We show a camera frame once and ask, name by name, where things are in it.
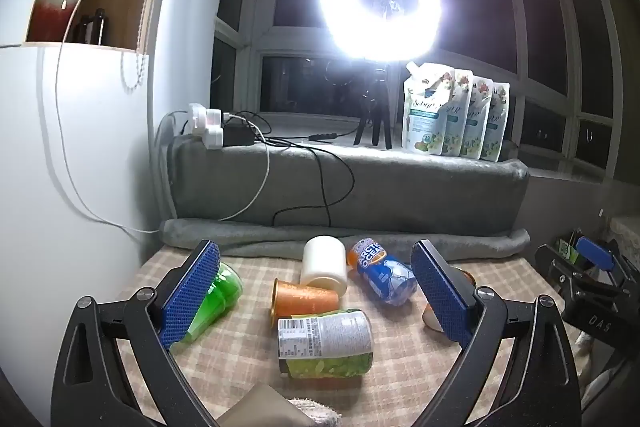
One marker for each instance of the grey blanket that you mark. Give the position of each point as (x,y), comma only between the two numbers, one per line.
(425,192)

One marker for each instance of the brown paper cup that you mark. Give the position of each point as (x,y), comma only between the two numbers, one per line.
(431,316)

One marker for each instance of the green labelled tin can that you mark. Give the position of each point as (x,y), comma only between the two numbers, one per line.
(325,342)

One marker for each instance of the orange plastic cup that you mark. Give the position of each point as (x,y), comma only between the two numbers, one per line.
(307,298)

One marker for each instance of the white fuzzy cloth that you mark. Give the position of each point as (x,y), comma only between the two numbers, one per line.
(320,414)

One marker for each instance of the black tripod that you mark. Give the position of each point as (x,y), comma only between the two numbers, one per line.
(377,107)

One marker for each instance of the white floral refill pouch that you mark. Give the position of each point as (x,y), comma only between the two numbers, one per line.
(482,122)
(464,117)
(500,127)
(427,112)

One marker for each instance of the blue and orange drink can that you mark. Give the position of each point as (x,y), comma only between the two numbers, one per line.
(382,274)

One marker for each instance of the window frame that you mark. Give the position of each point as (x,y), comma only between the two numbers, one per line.
(510,7)

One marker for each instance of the black power adapter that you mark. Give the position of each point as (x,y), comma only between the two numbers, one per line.
(237,133)

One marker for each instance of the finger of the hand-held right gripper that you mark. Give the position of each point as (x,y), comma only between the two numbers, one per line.
(555,264)
(594,254)

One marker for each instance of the green packet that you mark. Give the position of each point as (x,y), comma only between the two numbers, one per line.
(566,249)

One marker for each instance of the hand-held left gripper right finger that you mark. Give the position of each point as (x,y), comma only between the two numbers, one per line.
(442,297)

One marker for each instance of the white plastic cup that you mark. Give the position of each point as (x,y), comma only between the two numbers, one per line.
(325,264)

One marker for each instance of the beige plaid cloth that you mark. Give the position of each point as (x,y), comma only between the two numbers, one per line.
(240,357)

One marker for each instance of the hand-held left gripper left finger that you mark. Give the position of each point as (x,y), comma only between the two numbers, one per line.
(192,297)

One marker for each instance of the brown paper sheet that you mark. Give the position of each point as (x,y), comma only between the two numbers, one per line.
(260,409)

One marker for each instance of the dark bottle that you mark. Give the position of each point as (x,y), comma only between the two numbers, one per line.
(97,27)

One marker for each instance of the white power strip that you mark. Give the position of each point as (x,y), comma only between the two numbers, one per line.
(207,127)

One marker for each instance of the green plastic cup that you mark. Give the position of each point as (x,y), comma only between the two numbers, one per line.
(225,289)

